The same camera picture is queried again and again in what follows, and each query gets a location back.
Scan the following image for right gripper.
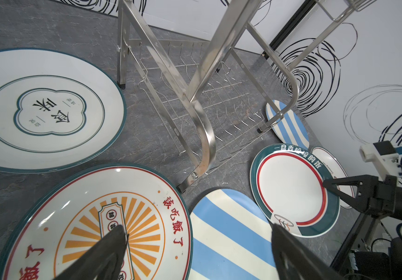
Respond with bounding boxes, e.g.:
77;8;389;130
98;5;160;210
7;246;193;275
323;175;398;219

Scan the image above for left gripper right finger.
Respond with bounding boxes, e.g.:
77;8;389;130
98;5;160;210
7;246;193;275
272;225;343;280

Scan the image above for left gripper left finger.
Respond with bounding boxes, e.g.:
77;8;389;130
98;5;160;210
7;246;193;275
56;225;128;280

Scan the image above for white plate red characters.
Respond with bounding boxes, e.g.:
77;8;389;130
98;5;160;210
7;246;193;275
311;147;355;198

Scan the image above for blue white striped plate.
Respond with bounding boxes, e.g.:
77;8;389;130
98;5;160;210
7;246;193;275
189;189;279;280

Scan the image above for green red rimmed white plate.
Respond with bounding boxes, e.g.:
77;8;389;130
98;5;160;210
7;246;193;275
249;143;340;238

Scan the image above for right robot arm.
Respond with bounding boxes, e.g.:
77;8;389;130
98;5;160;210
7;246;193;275
323;141;402;280

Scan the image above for stainless steel dish rack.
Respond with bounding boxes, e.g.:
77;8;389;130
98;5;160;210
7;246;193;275
118;1;373;193

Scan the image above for orange sunburst plate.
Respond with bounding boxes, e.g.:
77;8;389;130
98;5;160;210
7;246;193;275
0;163;193;280

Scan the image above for far blue striped plate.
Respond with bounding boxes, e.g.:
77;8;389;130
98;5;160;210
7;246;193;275
272;110;309;149

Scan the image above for white plate green clover outline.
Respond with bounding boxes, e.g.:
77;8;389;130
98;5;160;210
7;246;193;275
0;48;127;174

